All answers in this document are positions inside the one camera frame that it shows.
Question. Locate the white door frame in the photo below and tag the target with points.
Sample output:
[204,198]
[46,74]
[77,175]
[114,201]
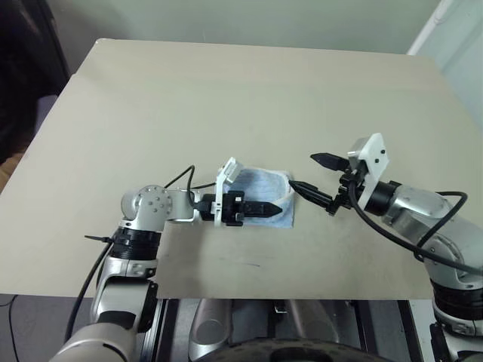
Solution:
[445,30]

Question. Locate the black frame rail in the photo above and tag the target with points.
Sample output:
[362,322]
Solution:
[388,332]
[166,332]

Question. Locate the small white clip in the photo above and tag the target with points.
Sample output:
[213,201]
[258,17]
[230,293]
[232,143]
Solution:
[280,309]

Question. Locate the black dotted round shape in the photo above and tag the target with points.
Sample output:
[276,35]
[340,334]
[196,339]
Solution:
[294,350]

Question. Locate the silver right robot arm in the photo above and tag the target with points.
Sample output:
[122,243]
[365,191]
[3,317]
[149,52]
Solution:
[415,211]

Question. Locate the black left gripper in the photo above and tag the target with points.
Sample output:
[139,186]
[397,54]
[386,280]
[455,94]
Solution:
[231,209]

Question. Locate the black zip tie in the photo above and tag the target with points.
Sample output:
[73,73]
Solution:
[98,239]

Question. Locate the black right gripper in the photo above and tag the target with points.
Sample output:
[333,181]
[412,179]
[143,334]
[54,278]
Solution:
[347,188]

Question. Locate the grey rounded shape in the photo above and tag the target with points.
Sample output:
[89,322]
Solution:
[211,332]

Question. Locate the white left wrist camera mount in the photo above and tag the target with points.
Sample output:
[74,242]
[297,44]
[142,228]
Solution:
[219,203]

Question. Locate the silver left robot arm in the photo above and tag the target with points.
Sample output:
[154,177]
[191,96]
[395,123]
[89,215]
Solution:
[151,205]

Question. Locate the dark bulky shape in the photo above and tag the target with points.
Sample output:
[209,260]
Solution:
[22,68]

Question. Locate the light blue terry towel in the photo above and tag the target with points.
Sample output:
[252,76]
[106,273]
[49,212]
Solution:
[264,184]

